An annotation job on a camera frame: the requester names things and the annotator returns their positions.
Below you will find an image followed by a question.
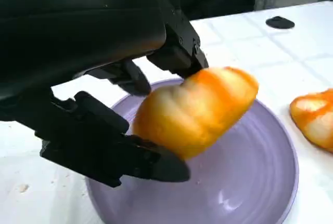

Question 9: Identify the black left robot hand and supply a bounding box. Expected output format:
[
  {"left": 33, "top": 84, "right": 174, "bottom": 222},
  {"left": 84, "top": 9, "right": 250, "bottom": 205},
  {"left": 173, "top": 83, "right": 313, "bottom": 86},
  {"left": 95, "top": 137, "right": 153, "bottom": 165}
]
[{"left": 0, "top": 0, "right": 210, "bottom": 189}]

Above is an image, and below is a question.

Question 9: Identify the lilac plate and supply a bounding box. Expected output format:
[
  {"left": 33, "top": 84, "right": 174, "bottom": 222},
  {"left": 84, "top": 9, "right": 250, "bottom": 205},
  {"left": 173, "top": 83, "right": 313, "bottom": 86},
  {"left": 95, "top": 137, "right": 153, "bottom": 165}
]
[{"left": 85, "top": 77, "right": 299, "bottom": 224}]

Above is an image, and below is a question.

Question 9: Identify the orange and white bread roll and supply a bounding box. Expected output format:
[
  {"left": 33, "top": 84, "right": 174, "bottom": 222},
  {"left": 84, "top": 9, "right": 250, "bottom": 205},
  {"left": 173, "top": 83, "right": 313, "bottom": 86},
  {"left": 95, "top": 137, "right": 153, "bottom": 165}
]
[
  {"left": 289, "top": 88, "right": 333, "bottom": 153},
  {"left": 132, "top": 65, "right": 260, "bottom": 160}
]

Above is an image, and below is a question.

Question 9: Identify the black table grommet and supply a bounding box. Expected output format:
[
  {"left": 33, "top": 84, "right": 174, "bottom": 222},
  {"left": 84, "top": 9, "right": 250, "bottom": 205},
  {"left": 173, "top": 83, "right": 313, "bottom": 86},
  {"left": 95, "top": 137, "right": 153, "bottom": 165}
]
[{"left": 265, "top": 16, "right": 296, "bottom": 30}]

